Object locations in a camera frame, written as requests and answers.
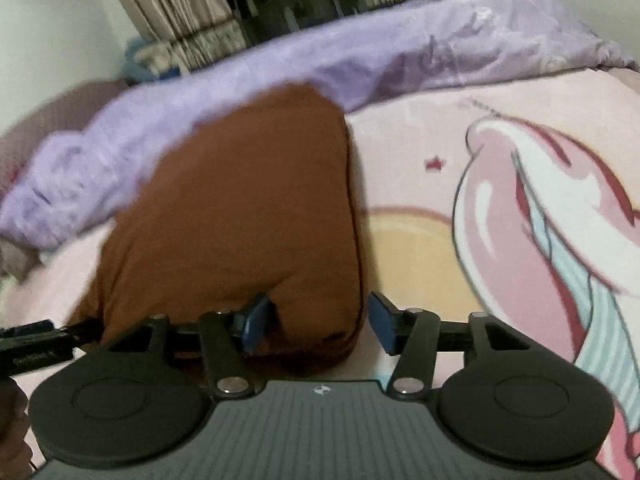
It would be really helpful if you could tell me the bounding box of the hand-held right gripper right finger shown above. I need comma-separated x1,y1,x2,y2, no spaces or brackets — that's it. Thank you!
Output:
367,291,532,401

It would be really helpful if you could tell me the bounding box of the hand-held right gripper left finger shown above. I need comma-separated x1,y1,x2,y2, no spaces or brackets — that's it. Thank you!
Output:
102,292,275,401

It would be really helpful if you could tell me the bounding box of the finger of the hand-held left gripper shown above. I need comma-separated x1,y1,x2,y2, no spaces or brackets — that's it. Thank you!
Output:
50,320,104,350

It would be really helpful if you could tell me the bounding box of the brown garment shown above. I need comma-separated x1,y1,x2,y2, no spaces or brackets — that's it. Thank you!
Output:
64,82,372,378

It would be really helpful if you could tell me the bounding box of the pile of blue white clothes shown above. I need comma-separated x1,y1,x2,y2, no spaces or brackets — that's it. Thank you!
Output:
121,35,188,82

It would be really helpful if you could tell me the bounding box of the person's left hand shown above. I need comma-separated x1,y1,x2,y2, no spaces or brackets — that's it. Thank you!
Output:
0,376,33,463

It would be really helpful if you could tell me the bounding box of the pink printed bed sheet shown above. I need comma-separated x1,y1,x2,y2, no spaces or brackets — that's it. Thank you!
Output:
0,62,640,480

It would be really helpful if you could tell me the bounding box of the brown padded headboard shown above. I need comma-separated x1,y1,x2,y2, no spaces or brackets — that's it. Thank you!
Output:
0,79,132,191

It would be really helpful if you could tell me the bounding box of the purple duvet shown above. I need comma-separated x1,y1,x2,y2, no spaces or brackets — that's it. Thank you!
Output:
0,0,640,252

